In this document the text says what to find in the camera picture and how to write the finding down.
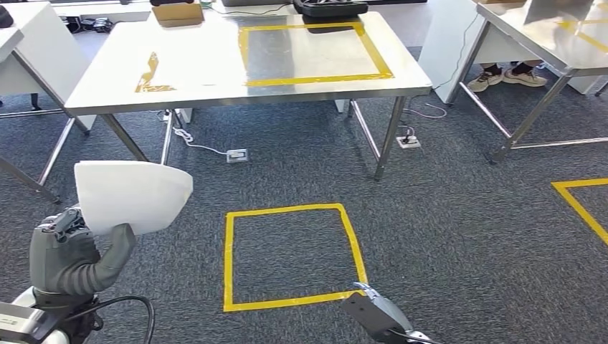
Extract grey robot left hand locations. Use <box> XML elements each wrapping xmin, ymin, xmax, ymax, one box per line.
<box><xmin>29</xmin><ymin>206</ymin><xmax>137</xmax><ymax>296</ymax></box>

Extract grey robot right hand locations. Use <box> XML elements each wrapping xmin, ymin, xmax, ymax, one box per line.
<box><xmin>353</xmin><ymin>282</ymin><xmax>381</xmax><ymax>300</ymax></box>

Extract white curved plastic part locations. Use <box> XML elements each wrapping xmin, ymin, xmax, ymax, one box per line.
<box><xmin>73</xmin><ymin>160</ymin><xmax>194</xmax><ymax>237</ymax></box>

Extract yellow floor tape square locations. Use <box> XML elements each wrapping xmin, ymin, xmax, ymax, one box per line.
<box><xmin>223</xmin><ymin>203</ymin><xmax>369</xmax><ymax>313</ymax></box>
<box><xmin>551</xmin><ymin>178</ymin><xmax>608</xmax><ymax>247</ymax></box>

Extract yellow table tape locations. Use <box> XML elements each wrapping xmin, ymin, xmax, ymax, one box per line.
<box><xmin>135</xmin><ymin>21</ymin><xmax>395</xmax><ymax>93</ymax></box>

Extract steel table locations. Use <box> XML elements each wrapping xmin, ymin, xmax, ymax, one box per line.
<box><xmin>0</xmin><ymin>26</ymin><xmax>91</xmax><ymax>205</ymax></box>
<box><xmin>64</xmin><ymin>10</ymin><xmax>433</xmax><ymax>182</ymax></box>

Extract cardboard box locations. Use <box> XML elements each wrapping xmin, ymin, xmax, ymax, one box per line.
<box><xmin>151</xmin><ymin>2</ymin><xmax>205</xmax><ymax>28</ymax></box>

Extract black foam-lined case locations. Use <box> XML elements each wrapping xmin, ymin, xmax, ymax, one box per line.
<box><xmin>292</xmin><ymin>0</ymin><xmax>369</xmax><ymax>20</ymax></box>

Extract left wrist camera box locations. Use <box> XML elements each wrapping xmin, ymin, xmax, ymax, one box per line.
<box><xmin>0</xmin><ymin>301</ymin><xmax>60</xmax><ymax>344</ymax></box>

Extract black cable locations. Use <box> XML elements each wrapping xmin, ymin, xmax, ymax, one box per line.
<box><xmin>66</xmin><ymin>295</ymin><xmax>156</xmax><ymax>344</ymax></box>

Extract white cable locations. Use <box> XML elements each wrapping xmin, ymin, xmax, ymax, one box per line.
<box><xmin>172</xmin><ymin>127</ymin><xmax>229</xmax><ymax>157</ymax></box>
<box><xmin>404</xmin><ymin>102</ymin><xmax>448</xmax><ymax>138</ymax></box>

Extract steel table frame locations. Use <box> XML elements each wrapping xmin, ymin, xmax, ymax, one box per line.
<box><xmin>446</xmin><ymin>0</ymin><xmax>608</xmax><ymax>165</ymax></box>

